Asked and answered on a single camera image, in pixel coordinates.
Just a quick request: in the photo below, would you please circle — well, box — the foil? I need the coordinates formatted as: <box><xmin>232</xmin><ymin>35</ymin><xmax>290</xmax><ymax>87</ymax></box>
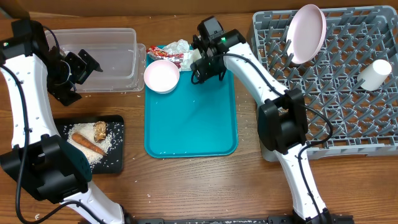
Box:
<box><xmin>162</xmin><ymin>39</ymin><xmax>193</xmax><ymax>72</ymax></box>

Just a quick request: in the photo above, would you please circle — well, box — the pink bowl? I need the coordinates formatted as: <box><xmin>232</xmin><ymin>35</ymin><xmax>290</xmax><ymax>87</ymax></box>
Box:
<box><xmin>144</xmin><ymin>60</ymin><xmax>180</xmax><ymax>94</ymax></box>

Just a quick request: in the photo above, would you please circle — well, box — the red snack wrapper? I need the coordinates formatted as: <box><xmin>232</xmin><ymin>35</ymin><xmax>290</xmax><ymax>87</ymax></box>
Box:
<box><xmin>147</xmin><ymin>45</ymin><xmax>184</xmax><ymax>68</ymax></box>

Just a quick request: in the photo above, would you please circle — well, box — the brown food lump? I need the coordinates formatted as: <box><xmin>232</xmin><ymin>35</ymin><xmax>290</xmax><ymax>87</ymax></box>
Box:
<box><xmin>93</xmin><ymin>121</ymin><xmax>106</xmax><ymax>142</ymax></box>

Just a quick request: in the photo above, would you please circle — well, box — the carrot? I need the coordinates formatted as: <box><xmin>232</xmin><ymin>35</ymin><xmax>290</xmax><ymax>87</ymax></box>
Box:
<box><xmin>72</xmin><ymin>133</ymin><xmax>106</xmax><ymax>156</ymax></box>

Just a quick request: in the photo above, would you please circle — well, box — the pink plate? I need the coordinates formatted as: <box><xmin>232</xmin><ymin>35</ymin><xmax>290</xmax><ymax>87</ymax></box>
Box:
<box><xmin>286</xmin><ymin>4</ymin><xmax>326</xmax><ymax>65</ymax></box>

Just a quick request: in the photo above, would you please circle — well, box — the cream cup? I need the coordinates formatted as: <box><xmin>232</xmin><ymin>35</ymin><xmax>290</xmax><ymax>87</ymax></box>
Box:
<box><xmin>357</xmin><ymin>59</ymin><xmax>392</xmax><ymax>91</ymax></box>

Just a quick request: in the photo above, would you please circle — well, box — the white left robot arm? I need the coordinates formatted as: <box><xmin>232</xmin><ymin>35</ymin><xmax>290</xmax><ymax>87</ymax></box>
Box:
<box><xmin>1</xmin><ymin>19</ymin><xmax>132</xmax><ymax>223</ymax></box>

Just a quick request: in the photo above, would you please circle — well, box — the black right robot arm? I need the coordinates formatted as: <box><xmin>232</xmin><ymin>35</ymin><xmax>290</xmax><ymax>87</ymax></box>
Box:
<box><xmin>190</xmin><ymin>16</ymin><xmax>333</xmax><ymax>223</ymax></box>

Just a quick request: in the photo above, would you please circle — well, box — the clear plastic bin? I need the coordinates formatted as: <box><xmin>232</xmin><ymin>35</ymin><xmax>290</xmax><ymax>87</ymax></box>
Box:
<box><xmin>45</xmin><ymin>28</ymin><xmax>146</xmax><ymax>93</ymax></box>

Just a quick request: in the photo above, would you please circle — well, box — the teal plastic tray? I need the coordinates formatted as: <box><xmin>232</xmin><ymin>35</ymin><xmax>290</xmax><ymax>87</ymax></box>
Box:
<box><xmin>144</xmin><ymin>72</ymin><xmax>239</xmax><ymax>159</ymax></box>

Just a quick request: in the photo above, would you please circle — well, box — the white rice pile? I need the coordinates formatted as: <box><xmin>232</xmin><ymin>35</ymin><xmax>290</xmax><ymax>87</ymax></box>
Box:
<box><xmin>67</xmin><ymin>123</ymin><xmax>112</xmax><ymax>168</ymax></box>

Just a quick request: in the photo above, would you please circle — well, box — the black tray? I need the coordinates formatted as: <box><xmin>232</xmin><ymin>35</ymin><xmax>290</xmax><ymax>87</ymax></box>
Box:
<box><xmin>55</xmin><ymin>115</ymin><xmax>125</xmax><ymax>174</ymax></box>

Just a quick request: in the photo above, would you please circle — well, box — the grey dish rack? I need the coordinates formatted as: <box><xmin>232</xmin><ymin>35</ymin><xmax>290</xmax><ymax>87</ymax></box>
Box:
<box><xmin>251</xmin><ymin>6</ymin><xmax>397</xmax><ymax>159</ymax></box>

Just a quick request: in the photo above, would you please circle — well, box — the black cable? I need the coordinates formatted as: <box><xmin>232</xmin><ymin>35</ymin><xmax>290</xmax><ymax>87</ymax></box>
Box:
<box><xmin>190</xmin><ymin>52</ymin><xmax>334</xmax><ymax>224</ymax></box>

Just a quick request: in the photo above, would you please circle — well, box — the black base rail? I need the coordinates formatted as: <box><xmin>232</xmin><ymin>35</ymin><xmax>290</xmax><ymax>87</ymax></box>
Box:
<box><xmin>132</xmin><ymin>215</ymin><xmax>355</xmax><ymax>224</ymax></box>

